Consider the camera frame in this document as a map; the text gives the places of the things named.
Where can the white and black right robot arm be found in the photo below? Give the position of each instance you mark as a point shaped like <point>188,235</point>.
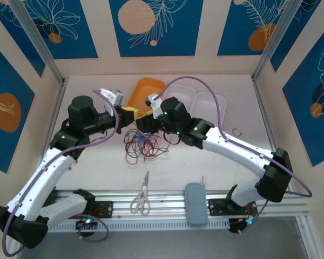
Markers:
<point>237,148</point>

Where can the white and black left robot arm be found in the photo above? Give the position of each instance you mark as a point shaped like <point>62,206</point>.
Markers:
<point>37,186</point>

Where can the white plastic tray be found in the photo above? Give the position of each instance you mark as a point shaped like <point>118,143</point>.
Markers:
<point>205,105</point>
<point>183,94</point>

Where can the orange plastic tray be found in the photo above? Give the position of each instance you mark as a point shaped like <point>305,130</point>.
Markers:
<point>143,91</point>

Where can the metal carabiner clip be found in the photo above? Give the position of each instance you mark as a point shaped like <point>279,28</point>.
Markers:
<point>233,131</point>

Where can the blue-grey oblong case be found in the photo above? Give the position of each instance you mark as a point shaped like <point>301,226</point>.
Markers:
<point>195,205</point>

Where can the black controller board with light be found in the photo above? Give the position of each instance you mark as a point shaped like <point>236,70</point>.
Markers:
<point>86,225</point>
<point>237,225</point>

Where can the aluminium frame post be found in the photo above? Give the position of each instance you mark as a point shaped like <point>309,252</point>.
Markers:
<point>275,40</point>
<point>43,46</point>

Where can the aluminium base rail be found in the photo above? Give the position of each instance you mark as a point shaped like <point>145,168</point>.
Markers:
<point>167,202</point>

